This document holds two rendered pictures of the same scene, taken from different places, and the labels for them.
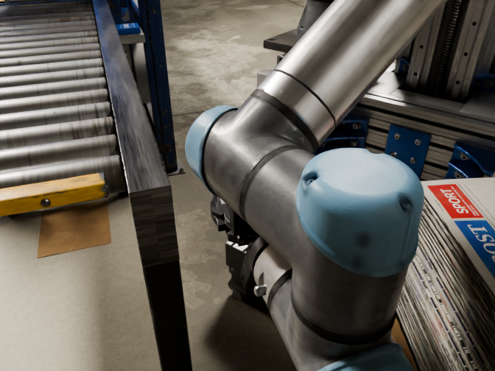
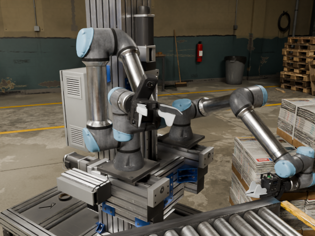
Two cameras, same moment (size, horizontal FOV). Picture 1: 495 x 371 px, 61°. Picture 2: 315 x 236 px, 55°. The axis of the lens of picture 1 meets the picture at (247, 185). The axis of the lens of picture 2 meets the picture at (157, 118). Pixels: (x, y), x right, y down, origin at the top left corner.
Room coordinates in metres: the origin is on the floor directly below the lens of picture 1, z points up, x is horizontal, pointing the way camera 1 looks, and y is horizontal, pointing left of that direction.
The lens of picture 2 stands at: (0.93, 1.18, 1.45)
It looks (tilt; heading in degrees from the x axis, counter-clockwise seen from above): 16 degrees down; 268
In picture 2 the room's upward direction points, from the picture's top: straight up
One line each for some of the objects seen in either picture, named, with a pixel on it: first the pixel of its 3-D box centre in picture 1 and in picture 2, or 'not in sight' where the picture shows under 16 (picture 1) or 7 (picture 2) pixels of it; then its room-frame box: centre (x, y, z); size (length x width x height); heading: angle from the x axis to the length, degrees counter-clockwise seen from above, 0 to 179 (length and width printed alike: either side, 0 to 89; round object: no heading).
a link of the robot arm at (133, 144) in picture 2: not in sight; (126, 133); (1.03, -0.19, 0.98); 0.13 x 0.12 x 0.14; 27
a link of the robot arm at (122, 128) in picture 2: not in sight; (127, 124); (1.00, 0.10, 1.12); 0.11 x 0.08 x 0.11; 27
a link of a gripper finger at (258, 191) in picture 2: not in sight; (257, 190); (0.46, 0.03, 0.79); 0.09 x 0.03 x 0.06; 19
